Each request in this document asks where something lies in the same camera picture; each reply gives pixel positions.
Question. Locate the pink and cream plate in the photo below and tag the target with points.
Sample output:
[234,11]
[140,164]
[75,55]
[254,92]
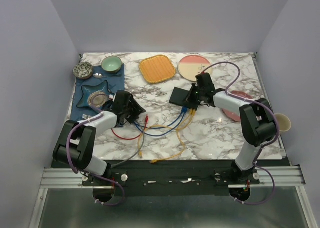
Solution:
[192,65]

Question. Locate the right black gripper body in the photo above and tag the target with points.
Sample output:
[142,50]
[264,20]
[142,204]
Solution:
[200,92]

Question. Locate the silver fork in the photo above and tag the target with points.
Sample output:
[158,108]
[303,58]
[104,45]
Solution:
[85,116]

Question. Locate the blue star-shaped dish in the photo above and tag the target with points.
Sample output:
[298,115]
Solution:
[85,90]

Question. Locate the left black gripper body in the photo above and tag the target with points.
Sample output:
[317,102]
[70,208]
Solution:
[128,111]

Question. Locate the orange woven square tray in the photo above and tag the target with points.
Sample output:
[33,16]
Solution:
[157,69]

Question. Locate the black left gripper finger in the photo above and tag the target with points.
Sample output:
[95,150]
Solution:
[135,106]
[133,116]

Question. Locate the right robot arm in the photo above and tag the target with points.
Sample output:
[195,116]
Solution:
[258,123]

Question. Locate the patterned small bowl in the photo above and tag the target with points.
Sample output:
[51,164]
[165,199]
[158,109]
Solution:
[83,71]

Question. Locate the blue cloth placemat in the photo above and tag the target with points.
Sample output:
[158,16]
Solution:
[76,113]

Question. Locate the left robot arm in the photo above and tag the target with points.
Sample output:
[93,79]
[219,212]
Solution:
[75,145]

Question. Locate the cream ceramic mug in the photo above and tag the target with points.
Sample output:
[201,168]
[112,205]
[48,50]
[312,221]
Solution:
[284,122]

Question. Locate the black network switch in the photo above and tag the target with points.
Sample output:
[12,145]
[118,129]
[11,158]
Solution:
[184,98]

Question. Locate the silver metal spoon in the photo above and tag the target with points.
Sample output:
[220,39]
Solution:
[100,76]

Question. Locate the aluminium rail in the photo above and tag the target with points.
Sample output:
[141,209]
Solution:
[62,178]

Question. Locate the small round saucer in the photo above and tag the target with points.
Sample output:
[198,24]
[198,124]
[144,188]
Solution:
[97,99]

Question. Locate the green ceramic bowl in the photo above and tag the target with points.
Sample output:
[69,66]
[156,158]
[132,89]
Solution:
[111,64]

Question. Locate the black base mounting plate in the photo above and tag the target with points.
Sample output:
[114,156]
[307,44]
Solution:
[180,177]

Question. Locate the pink dotted plate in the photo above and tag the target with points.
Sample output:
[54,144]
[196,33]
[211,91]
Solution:
[231,115]

